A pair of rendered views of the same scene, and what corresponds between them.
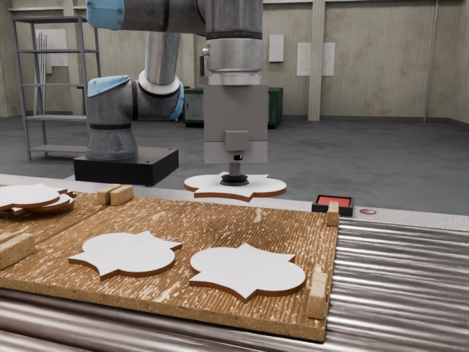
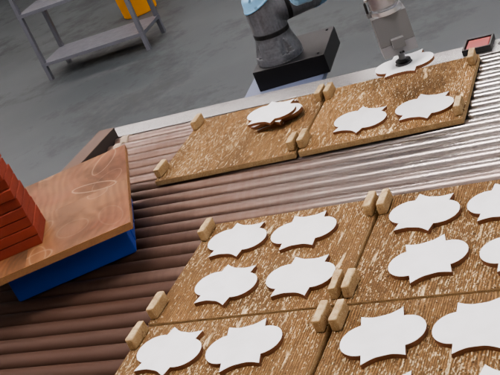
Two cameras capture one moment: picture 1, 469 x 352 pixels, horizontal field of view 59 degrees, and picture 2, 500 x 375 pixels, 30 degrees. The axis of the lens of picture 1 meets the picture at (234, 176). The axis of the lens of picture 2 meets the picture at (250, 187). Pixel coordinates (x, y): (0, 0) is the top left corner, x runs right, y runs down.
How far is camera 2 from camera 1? 1.73 m
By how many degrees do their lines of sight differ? 16
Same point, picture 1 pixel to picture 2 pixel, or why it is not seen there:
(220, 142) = (390, 45)
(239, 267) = (420, 106)
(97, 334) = (368, 153)
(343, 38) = not seen: outside the picture
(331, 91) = not seen: outside the picture
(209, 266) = (405, 111)
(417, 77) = not seen: outside the picture
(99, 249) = (344, 123)
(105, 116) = (268, 27)
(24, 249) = (307, 136)
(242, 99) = (393, 20)
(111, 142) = (280, 47)
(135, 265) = (368, 123)
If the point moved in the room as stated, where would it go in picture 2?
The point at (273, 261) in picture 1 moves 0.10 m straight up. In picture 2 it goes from (437, 98) to (425, 60)
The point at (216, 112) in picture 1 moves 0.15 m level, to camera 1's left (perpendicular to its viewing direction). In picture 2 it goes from (382, 32) to (323, 53)
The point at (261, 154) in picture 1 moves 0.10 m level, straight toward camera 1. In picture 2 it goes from (414, 44) to (415, 59)
